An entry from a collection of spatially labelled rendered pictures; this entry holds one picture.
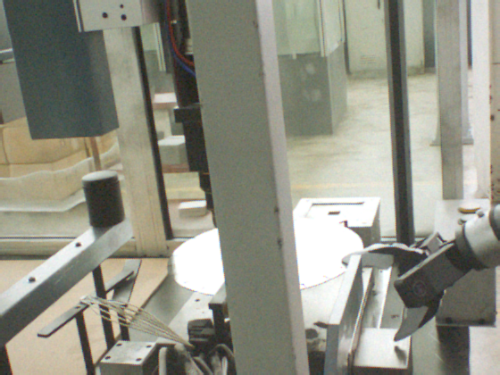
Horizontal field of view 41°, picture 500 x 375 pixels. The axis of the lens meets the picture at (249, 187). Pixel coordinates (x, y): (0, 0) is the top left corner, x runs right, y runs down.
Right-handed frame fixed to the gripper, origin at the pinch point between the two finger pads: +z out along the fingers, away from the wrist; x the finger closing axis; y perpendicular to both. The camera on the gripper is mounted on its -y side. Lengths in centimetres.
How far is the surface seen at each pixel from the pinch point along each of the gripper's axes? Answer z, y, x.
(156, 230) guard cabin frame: 62, 32, 32
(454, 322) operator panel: 0.5, 22.3, -15.3
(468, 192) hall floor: 100, 319, -35
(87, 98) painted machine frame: 0, -28, 45
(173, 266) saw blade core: 21.9, -9.3, 21.1
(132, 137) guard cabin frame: 51, 31, 54
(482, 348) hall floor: 59, 140, -65
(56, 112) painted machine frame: 5, -29, 46
